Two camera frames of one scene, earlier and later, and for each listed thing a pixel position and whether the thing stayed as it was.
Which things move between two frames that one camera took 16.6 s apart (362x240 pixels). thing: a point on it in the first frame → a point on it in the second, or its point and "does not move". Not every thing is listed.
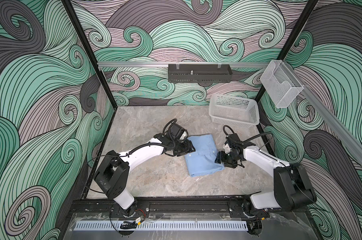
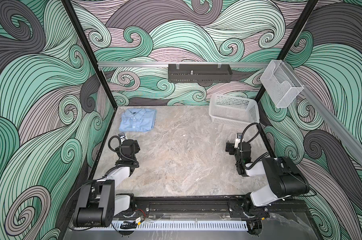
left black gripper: [188, 149] → [135, 145]
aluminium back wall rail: [149, 64] does not move
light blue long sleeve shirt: [201, 162] → [141, 120]
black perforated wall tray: [199, 73] does not move
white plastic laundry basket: [233, 110] does not move
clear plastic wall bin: [282, 85] does not move
